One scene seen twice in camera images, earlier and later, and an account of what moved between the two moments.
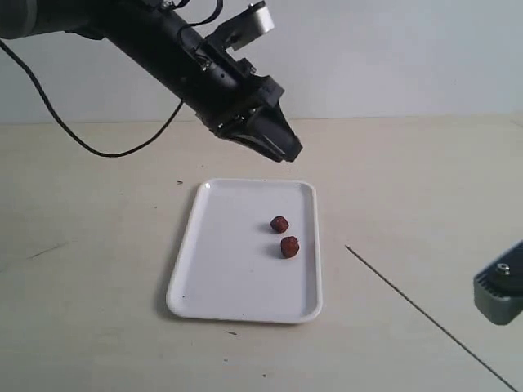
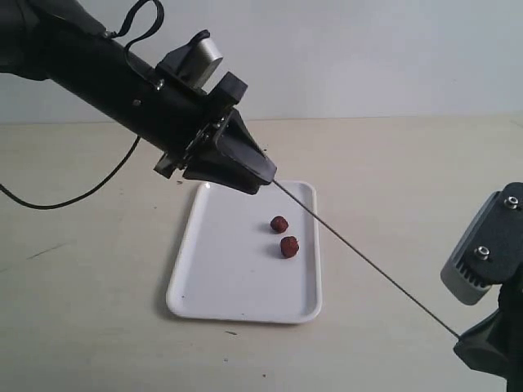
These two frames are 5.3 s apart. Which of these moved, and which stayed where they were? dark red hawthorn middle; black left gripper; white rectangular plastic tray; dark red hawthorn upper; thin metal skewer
Moved: thin metal skewer; black left gripper
Stayed: dark red hawthorn middle; white rectangular plastic tray; dark red hawthorn upper
